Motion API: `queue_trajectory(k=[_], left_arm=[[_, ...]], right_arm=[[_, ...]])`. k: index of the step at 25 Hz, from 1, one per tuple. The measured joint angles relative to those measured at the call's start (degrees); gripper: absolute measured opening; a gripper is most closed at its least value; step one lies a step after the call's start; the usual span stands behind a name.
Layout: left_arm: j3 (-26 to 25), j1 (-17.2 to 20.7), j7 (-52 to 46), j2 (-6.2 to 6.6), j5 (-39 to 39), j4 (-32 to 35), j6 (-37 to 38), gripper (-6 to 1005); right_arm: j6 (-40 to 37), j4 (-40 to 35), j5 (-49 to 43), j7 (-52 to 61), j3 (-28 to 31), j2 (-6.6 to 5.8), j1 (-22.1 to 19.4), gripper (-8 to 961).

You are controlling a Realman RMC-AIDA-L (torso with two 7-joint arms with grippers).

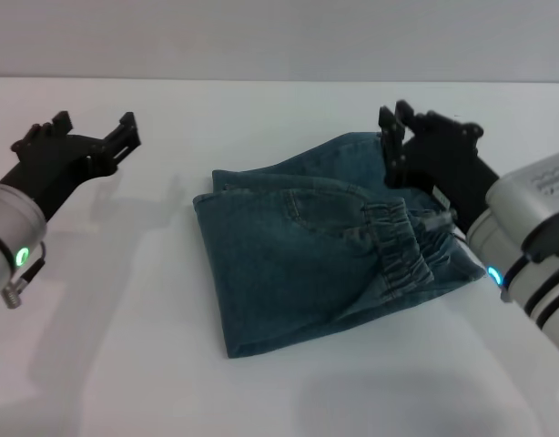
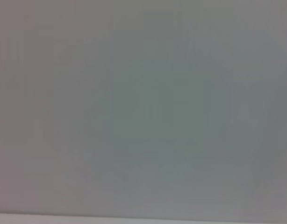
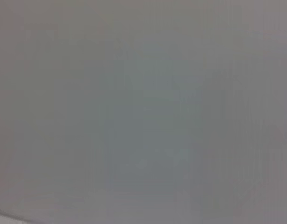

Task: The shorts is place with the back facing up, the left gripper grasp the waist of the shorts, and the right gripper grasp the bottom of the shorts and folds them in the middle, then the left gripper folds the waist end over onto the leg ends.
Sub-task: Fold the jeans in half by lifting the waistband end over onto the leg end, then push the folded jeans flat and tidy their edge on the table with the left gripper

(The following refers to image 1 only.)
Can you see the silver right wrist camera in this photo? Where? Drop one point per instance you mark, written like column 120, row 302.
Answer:
column 534, row 196

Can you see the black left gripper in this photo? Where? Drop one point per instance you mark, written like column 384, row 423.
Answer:
column 52, row 173

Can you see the blue denim shorts with print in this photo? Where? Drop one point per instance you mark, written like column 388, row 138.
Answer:
column 316, row 255

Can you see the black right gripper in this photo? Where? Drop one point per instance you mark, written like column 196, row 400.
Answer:
column 448, row 168

